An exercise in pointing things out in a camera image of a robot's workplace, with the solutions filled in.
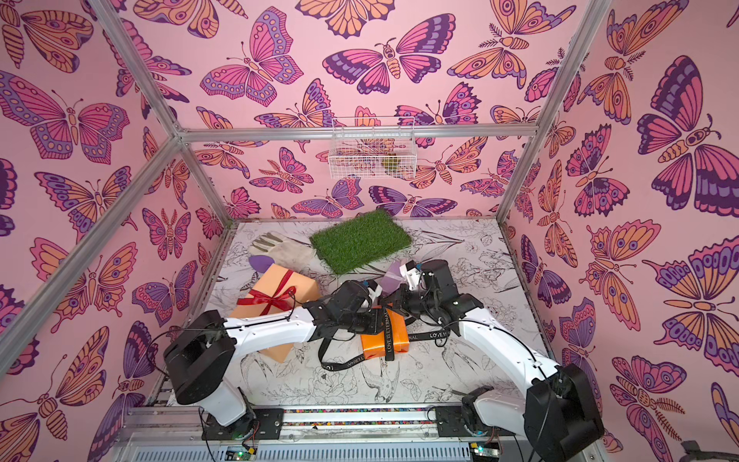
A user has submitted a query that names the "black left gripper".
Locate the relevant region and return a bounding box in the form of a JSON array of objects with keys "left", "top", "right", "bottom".
[{"left": 339, "top": 310, "right": 394, "bottom": 336}]

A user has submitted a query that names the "orange gift box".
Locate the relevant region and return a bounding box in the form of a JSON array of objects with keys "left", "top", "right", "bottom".
[{"left": 361, "top": 309, "right": 410, "bottom": 361}]

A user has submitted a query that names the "black lettered ribbon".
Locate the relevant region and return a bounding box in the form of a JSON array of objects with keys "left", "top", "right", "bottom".
[{"left": 318, "top": 308, "right": 450, "bottom": 372}]

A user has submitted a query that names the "lilac gift box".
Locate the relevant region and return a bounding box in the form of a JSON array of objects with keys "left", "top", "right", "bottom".
[{"left": 379, "top": 260, "right": 407, "bottom": 295}]

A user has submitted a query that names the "large tan gift box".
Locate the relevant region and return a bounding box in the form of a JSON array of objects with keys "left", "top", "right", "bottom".
[{"left": 225, "top": 265, "right": 321, "bottom": 365}]

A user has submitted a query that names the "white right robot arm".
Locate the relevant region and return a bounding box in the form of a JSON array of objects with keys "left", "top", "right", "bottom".
[{"left": 383, "top": 260, "right": 605, "bottom": 461}]

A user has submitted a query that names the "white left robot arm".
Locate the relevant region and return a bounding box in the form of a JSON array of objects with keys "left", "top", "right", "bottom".
[{"left": 163, "top": 280, "right": 382, "bottom": 427}]

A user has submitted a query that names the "red ribbon bow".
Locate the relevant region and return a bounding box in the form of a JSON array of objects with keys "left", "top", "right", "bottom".
[{"left": 237, "top": 269, "right": 298, "bottom": 316}]

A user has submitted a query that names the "green artificial grass mat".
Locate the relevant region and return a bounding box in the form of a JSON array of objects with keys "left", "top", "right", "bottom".
[{"left": 310, "top": 210, "right": 412, "bottom": 275}]

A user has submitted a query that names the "purple pink hand trowel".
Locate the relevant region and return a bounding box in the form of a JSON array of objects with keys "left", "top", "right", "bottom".
[{"left": 248, "top": 255, "right": 274, "bottom": 273}]

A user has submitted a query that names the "beige gardening glove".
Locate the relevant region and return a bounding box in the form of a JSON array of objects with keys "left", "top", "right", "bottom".
[{"left": 249, "top": 232, "right": 316, "bottom": 271}]

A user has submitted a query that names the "green item in basket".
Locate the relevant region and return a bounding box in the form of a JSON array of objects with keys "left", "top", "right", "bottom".
[{"left": 381, "top": 153, "right": 401, "bottom": 176}]

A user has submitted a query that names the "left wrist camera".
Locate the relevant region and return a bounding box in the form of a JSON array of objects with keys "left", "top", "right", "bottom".
[{"left": 362, "top": 279, "right": 383, "bottom": 308}]

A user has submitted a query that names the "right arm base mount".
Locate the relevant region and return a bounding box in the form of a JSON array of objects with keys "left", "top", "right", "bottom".
[{"left": 433, "top": 386, "right": 494, "bottom": 438}]

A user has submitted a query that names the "aluminium front rail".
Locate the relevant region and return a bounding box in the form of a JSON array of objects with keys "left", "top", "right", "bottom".
[{"left": 111, "top": 403, "right": 526, "bottom": 461}]

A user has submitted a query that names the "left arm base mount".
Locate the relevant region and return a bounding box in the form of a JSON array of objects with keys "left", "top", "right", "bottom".
[{"left": 201, "top": 408, "right": 285, "bottom": 442}]

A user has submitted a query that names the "white wire basket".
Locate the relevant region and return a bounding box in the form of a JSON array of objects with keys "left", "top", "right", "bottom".
[{"left": 326, "top": 115, "right": 418, "bottom": 181}]

